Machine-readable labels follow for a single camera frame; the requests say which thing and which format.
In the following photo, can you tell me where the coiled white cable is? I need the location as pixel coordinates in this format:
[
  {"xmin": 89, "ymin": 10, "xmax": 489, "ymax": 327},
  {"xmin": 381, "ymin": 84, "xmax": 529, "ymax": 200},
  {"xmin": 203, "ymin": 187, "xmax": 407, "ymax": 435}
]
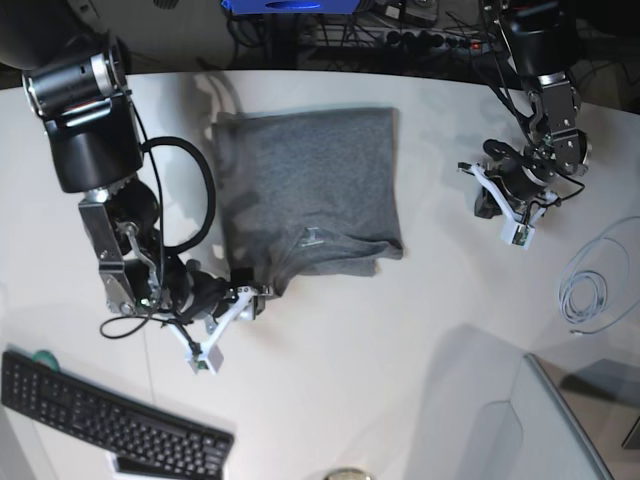
[{"xmin": 557, "ymin": 216, "xmax": 640, "ymax": 336}]

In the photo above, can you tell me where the grey t-shirt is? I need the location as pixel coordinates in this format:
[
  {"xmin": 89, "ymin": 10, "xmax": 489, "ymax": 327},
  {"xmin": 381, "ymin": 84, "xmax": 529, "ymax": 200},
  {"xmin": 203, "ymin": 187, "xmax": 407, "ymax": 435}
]
[{"xmin": 212, "ymin": 107, "xmax": 404, "ymax": 297}]

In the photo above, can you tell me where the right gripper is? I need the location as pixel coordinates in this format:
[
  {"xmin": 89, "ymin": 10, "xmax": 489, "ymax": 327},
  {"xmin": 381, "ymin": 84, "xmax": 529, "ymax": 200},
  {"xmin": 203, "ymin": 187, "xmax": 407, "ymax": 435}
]
[{"xmin": 182, "ymin": 267, "xmax": 274, "ymax": 327}]

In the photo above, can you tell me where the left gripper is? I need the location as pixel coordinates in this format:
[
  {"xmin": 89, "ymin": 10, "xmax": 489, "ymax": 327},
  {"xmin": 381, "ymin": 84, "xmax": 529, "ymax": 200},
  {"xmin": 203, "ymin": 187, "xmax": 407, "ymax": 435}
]
[{"xmin": 474, "ymin": 159, "xmax": 555, "ymax": 219}]

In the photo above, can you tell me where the blue box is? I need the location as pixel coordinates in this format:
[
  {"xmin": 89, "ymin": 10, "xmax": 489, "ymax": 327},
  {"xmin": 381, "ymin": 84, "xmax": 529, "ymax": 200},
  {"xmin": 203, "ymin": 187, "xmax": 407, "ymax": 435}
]
[{"xmin": 221, "ymin": 0, "xmax": 374, "ymax": 15}]

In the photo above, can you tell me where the white power strip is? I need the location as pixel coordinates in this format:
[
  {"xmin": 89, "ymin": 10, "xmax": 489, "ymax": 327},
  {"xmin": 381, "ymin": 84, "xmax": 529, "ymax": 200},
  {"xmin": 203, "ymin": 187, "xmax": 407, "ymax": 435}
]
[{"xmin": 301, "ymin": 24, "xmax": 487, "ymax": 53}]

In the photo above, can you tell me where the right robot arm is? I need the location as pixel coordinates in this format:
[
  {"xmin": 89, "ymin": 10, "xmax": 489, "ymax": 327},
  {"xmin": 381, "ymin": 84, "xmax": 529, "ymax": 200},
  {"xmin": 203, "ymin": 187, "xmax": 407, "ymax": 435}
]
[{"xmin": 1, "ymin": 1, "xmax": 267, "ymax": 334}]

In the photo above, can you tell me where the black keyboard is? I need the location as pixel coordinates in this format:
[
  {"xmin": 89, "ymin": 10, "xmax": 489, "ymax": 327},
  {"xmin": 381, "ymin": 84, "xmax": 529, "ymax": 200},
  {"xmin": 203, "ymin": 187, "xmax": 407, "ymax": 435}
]
[{"xmin": 1, "ymin": 351, "xmax": 234, "ymax": 479}]

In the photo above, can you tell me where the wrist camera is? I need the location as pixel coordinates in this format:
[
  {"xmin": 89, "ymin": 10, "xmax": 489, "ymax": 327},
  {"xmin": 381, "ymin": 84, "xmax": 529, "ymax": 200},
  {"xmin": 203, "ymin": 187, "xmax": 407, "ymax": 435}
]
[
  {"xmin": 186, "ymin": 346, "xmax": 224, "ymax": 375},
  {"xmin": 500, "ymin": 219, "xmax": 535, "ymax": 250}
]

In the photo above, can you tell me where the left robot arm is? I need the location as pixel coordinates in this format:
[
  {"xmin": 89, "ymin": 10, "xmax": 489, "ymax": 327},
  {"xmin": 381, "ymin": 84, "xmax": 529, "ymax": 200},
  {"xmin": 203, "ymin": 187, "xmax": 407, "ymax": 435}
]
[{"xmin": 479, "ymin": 1, "xmax": 590, "ymax": 222}]

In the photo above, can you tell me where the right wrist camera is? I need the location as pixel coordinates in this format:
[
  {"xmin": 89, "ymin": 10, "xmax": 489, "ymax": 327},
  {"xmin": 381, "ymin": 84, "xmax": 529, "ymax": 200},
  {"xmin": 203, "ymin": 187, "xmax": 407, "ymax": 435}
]
[{"xmin": 186, "ymin": 346, "xmax": 224, "ymax": 375}]

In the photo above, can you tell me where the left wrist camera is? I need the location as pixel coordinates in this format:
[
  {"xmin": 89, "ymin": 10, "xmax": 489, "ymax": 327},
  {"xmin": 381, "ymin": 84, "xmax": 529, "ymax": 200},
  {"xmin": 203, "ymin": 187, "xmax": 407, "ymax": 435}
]
[{"xmin": 500, "ymin": 219, "xmax": 535, "ymax": 250}]

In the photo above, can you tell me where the green tape roll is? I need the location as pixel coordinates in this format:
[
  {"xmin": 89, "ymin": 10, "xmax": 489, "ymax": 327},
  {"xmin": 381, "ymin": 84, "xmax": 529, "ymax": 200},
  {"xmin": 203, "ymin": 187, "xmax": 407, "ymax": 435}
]
[{"xmin": 32, "ymin": 350, "xmax": 60, "ymax": 372}]

